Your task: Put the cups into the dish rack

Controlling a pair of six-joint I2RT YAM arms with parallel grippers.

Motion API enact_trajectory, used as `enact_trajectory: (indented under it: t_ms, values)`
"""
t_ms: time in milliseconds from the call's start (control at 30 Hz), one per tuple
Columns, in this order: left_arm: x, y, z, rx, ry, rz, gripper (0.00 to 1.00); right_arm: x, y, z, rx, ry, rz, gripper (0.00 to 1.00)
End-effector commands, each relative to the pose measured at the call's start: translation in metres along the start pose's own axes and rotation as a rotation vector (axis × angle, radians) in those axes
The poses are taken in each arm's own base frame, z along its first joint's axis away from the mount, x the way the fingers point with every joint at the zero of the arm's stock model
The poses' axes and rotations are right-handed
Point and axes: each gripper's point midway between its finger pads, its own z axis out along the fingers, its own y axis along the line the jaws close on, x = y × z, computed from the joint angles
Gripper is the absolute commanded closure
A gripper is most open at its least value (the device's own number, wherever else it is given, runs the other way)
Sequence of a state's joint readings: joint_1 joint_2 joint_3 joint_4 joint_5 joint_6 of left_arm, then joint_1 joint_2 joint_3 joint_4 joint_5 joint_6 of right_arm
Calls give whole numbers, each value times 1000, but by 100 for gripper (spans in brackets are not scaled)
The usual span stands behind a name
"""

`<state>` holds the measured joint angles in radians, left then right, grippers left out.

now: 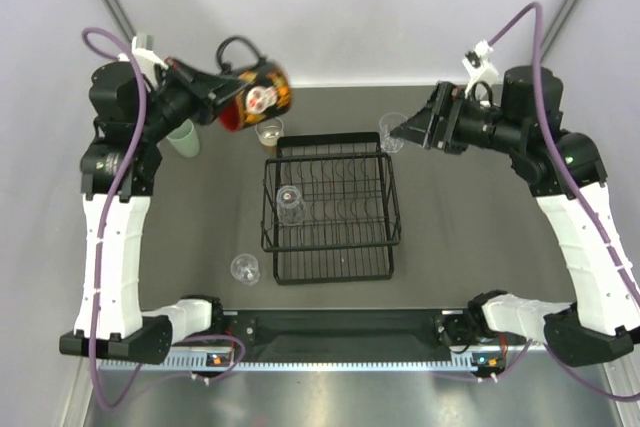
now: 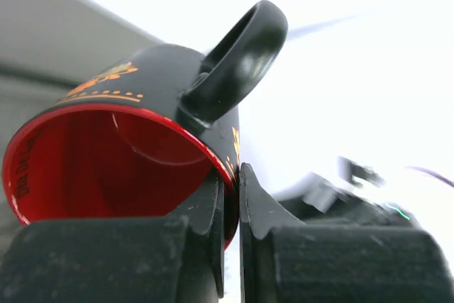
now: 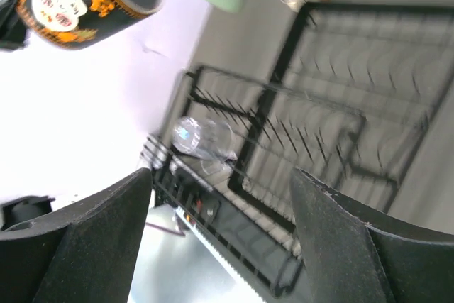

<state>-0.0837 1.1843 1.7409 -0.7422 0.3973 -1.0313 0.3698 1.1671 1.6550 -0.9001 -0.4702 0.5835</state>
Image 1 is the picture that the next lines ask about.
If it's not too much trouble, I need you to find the slotted aluminium cable duct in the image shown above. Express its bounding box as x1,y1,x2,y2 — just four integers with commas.
99,349,506,373

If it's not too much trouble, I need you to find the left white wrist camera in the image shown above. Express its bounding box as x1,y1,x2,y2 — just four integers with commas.
130,33,168,79

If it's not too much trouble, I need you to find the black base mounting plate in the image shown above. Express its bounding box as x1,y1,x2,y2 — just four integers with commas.
218,309,451,362

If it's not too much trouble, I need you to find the clear faceted glass tumbler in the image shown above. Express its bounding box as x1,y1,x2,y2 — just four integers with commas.
379,112,408,154

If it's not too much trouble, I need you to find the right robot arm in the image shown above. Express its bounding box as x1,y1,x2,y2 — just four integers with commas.
391,66,639,367

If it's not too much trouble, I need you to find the red and black skull mug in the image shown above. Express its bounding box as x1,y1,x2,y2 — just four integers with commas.
216,35,292,132

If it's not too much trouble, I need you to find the small steel cup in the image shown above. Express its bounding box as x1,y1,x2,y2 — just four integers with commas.
255,118,284,153

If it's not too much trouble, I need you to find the small clear glass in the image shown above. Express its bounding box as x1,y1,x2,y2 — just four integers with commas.
276,185,306,226
230,254,261,286

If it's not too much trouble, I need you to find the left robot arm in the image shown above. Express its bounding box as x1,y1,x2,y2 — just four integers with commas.
59,58,247,365

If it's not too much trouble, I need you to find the black wire dish rack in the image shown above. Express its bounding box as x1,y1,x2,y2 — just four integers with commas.
260,132,401,285

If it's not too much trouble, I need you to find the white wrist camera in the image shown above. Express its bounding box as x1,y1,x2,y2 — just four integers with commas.
130,33,168,79
462,40,500,96

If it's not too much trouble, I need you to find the mint green plastic cup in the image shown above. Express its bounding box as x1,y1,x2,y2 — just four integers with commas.
166,120,200,158

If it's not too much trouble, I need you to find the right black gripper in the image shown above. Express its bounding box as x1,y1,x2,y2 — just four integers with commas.
390,80,525,154

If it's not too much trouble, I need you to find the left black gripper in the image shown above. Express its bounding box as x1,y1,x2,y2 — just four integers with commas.
135,55,247,141

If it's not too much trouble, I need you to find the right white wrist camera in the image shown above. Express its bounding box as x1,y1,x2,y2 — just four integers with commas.
462,40,500,96

